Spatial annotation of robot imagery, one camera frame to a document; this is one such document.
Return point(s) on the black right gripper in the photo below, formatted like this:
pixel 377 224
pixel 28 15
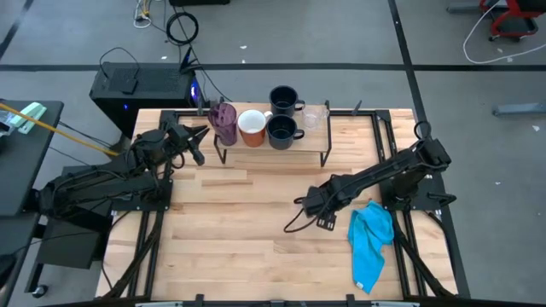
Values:
pixel 324 198

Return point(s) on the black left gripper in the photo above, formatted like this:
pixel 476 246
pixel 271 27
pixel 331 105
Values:
pixel 179 137

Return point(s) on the purple faceted plastic tumbler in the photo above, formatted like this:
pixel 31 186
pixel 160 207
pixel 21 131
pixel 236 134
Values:
pixel 224 123

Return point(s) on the orange-red mug white inside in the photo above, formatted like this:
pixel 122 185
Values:
pixel 251 123

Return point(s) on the dark blue glossy mug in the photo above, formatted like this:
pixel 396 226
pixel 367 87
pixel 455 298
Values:
pixel 281 132

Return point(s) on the clear glass mug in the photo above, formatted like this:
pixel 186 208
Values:
pixel 315 117

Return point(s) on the dark blue speckled enamel mug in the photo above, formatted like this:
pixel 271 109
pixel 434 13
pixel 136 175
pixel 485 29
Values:
pixel 282 101

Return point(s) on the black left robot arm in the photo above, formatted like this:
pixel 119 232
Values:
pixel 106 183

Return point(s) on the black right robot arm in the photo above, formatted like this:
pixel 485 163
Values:
pixel 384 170

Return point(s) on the light blue cloth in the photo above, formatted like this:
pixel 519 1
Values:
pixel 369 239

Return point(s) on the black computer tower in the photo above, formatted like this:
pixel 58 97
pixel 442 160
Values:
pixel 145 89

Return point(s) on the black antenna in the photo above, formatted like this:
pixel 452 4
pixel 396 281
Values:
pixel 187 59

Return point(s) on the yellow pole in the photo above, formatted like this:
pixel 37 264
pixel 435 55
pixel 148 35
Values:
pixel 64 134

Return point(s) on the black side platform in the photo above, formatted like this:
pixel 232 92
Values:
pixel 72 243

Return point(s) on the mint green device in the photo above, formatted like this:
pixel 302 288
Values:
pixel 30 115

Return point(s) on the black side desk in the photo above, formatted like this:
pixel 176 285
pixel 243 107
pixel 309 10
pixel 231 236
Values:
pixel 25 170

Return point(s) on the grey floor bar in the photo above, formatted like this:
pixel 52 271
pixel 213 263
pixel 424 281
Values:
pixel 520 108

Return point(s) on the black caster wheel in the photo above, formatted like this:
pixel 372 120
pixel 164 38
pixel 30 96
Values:
pixel 39 291

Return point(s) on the red chair base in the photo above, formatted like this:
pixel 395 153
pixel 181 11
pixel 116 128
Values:
pixel 512 21

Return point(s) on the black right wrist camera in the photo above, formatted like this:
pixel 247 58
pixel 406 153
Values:
pixel 327 221

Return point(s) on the black metal table frame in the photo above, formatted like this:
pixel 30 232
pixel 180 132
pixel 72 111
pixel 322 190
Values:
pixel 386 140

